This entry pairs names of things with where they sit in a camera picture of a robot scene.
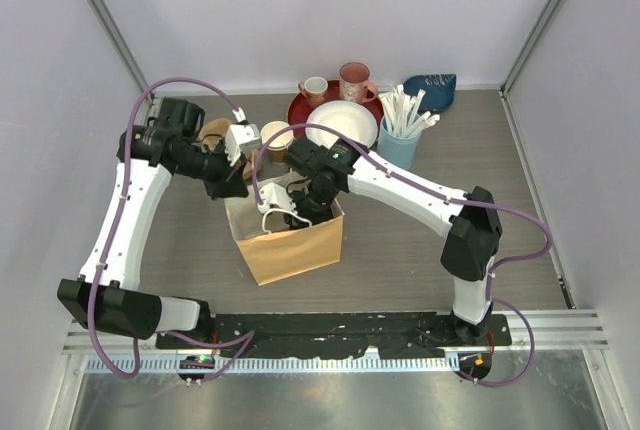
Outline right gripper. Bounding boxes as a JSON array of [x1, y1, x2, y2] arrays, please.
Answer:
[[281, 183, 339, 240]]

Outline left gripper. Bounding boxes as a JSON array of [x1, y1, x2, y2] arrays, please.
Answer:
[[176, 137, 250, 201]]

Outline brown paper bag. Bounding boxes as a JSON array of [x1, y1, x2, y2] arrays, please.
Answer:
[[224, 191, 344, 286]]

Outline stack of paper cups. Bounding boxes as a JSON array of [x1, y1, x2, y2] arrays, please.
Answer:
[[261, 121, 295, 164]]

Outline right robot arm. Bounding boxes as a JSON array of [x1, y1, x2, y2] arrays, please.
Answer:
[[284, 136, 502, 345]]

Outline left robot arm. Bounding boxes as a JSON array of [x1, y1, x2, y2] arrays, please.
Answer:
[[57, 98, 261, 349]]

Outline cardboard cup carrier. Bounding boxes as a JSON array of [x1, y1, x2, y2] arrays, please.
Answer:
[[197, 118, 258, 182]]

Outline white paper plate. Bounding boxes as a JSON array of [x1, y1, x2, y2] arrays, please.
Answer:
[[306, 100, 378, 148]]

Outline red round tray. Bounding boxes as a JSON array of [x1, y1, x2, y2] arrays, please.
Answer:
[[287, 80, 384, 124]]

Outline blue straw cup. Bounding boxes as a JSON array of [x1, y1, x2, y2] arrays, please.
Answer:
[[376, 118, 420, 170]]

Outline small pink mug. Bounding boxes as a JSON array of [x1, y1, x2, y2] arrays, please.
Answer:
[[298, 76, 329, 109]]

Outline white wrapped straws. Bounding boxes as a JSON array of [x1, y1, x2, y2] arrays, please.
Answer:
[[378, 84, 440, 139]]

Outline tall pink mug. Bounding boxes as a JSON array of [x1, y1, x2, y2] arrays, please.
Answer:
[[339, 62, 379, 104]]

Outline dark blue pouch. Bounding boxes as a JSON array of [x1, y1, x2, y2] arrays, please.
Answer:
[[403, 74, 457, 113]]

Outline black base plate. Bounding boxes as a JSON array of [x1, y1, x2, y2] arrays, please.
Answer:
[[187, 312, 512, 360]]

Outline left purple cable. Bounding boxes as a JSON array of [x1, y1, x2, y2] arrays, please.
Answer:
[[87, 77, 256, 379]]

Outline purple cable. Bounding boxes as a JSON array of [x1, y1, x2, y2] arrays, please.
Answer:
[[252, 124, 554, 387], [87, 77, 256, 379]]

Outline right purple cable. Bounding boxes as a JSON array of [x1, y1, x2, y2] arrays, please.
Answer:
[[252, 124, 554, 387]]

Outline aluminium rail frame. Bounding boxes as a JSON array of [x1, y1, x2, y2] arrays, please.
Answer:
[[62, 308, 611, 375]]

